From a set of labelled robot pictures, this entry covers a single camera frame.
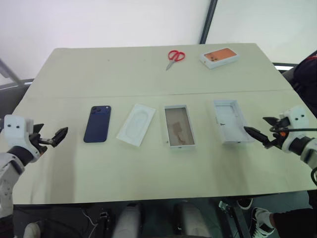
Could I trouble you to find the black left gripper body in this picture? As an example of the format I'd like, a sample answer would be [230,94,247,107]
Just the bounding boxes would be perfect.
[29,132,54,157]

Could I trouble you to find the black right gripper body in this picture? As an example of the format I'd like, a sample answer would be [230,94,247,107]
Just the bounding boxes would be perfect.
[263,118,290,150]

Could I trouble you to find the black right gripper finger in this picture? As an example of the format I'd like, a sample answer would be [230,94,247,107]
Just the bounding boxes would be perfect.
[263,116,281,126]
[243,126,270,147]

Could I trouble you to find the white phone box lid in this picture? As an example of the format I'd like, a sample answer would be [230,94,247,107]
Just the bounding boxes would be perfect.
[213,99,256,145]

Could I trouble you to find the dark blue smartphone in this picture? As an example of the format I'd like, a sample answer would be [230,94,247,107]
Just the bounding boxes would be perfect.
[83,105,112,144]

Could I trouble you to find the white cardboard insert tray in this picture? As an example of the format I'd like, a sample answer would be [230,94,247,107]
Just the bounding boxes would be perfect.
[116,103,157,148]

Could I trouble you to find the white phone box base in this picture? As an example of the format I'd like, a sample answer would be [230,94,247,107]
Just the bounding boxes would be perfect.
[164,104,197,151]

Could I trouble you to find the white box with orange phone print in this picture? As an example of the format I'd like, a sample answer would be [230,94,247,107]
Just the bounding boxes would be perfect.
[199,47,242,70]

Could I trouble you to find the person in dark clothes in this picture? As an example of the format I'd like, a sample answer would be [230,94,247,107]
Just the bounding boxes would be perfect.
[288,49,317,119]

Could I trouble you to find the white and black sneaker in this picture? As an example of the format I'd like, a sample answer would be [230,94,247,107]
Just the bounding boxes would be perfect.
[249,207,275,237]
[236,197,254,210]

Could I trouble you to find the metal table clamp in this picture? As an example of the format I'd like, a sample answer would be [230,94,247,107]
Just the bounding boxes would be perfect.
[218,200,235,212]

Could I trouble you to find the grey rounded shape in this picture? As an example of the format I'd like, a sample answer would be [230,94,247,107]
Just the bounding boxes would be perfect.
[113,203,144,238]

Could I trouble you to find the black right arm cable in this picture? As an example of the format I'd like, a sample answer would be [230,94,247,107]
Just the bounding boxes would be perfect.
[269,125,317,185]

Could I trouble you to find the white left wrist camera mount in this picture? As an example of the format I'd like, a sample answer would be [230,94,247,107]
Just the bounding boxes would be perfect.
[3,115,40,164]

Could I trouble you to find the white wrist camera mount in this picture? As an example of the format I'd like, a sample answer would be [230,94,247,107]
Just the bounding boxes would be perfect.
[277,105,311,152]
[3,115,40,164]

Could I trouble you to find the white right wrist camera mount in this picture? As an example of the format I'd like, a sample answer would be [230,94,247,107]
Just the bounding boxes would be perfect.
[277,105,311,152]

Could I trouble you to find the grey metal frame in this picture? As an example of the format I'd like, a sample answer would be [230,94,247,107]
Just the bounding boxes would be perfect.
[0,58,35,90]

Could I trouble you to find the red handled scissors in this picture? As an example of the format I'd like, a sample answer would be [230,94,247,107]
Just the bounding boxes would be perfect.
[165,50,186,71]

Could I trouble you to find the dark window frame post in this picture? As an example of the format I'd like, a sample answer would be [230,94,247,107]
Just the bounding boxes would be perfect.
[199,0,219,45]

